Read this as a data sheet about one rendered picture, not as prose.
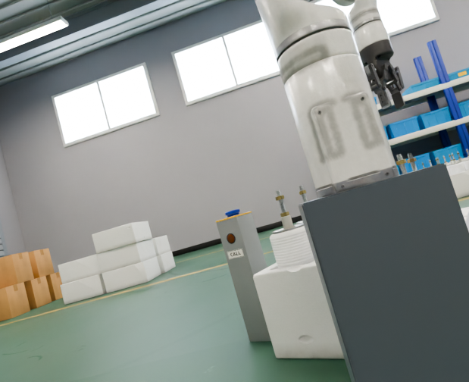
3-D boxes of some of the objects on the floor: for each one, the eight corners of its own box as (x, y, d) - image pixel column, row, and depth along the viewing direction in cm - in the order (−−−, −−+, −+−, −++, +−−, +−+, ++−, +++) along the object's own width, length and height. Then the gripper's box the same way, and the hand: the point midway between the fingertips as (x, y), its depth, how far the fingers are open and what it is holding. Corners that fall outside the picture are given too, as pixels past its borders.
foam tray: (498, 186, 264) (489, 164, 266) (447, 201, 265) (439, 178, 266) (465, 191, 303) (458, 170, 305) (421, 203, 304) (414, 183, 305)
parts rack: (630, 131, 448) (576, -8, 464) (342, 211, 498) (302, 82, 513) (588, 140, 512) (541, 17, 527) (336, 211, 561) (300, 96, 577)
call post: (272, 342, 85) (236, 216, 87) (248, 342, 89) (215, 222, 91) (286, 329, 90) (251, 212, 93) (264, 330, 95) (231, 217, 97)
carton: (51, 302, 393) (45, 275, 396) (37, 308, 370) (30, 280, 372) (28, 308, 397) (22, 282, 399) (12, 314, 373) (5, 286, 376)
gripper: (370, 32, 79) (393, 101, 77) (402, 39, 88) (423, 100, 87) (342, 51, 84) (364, 114, 83) (375, 56, 94) (394, 113, 92)
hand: (392, 102), depth 85 cm, fingers open, 6 cm apart
